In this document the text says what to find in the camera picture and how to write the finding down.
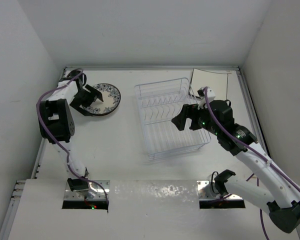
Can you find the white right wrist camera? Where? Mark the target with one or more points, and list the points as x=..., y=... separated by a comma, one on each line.
x=206, y=94

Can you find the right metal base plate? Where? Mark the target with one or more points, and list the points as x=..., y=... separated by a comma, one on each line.
x=208, y=193

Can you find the square grey plate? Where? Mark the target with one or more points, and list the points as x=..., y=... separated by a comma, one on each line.
x=218, y=82

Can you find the black white speckled plate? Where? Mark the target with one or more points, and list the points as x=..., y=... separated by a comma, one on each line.
x=111, y=100

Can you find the metal base plate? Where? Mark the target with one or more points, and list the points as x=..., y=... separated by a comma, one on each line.
x=208, y=193
x=97, y=191

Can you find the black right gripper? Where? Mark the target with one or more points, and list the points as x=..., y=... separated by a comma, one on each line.
x=188, y=110

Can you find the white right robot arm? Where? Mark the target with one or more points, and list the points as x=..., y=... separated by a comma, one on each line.
x=280, y=199

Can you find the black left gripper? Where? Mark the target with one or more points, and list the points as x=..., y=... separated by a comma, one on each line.
x=92, y=93

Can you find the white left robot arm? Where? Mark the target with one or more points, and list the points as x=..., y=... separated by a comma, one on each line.
x=57, y=125

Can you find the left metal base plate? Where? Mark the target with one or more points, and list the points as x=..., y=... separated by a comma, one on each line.
x=97, y=191

